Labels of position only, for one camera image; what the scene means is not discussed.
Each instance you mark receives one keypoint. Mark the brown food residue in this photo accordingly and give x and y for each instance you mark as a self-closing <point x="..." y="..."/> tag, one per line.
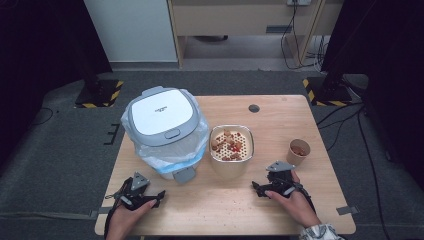
<point x="298" y="150"/>

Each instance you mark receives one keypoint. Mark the grey round table grommet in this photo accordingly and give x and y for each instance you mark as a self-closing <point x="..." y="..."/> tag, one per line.
<point x="254" y="108"/>

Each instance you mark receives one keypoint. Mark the pile of food scraps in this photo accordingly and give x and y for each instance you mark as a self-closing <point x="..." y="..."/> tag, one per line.
<point x="230" y="144"/>

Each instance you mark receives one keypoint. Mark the person's left hand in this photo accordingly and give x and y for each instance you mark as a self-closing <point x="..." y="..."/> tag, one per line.
<point x="123" y="221"/>

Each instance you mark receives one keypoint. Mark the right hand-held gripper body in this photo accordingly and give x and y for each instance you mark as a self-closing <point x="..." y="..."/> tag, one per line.
<point x="281" y="181"/>

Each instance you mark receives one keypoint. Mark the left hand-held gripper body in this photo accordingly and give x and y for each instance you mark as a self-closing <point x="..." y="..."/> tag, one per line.
<point x="135" y="195"/>

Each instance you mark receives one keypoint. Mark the person's right hand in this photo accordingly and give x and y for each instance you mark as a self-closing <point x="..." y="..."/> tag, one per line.
<point x="298" y="206"/>

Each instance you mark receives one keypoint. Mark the striped black stand base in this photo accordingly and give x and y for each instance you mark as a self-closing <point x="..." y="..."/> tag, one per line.
<point x="100" y="95"/>
<point x="328" y="93"/>

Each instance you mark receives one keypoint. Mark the white panel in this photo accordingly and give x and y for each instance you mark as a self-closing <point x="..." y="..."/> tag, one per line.
<point x="130" y="30"/>

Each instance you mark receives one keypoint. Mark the light wooden cabinet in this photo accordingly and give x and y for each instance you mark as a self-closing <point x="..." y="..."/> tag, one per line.
<point x="230" y="20"/>

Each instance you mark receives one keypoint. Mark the white lidded trash bin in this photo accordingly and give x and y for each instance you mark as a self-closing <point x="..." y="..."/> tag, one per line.
<point x="175" y="154"/>

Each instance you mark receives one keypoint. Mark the beige strainer bin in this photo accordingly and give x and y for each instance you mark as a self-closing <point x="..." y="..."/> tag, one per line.
<point x="230" y="168"/>

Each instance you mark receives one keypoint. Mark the black curtain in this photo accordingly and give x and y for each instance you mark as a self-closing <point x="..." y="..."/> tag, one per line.
<point x="40" y="66"/>
<point x="393" y="66"/>

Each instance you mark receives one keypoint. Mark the grey tape strip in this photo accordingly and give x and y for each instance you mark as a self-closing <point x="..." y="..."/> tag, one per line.
<point x="50" y="215"/>

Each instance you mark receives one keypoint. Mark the brown paper cup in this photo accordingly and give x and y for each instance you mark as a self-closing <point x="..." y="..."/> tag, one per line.
<point x="294" y="159"/>

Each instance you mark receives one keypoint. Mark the grey tape piece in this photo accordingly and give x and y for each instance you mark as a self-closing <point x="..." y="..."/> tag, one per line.
<point x="347" y="210"/>

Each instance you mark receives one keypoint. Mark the white power socket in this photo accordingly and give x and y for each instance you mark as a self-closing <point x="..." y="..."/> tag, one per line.
<point x="299" y="2"/>

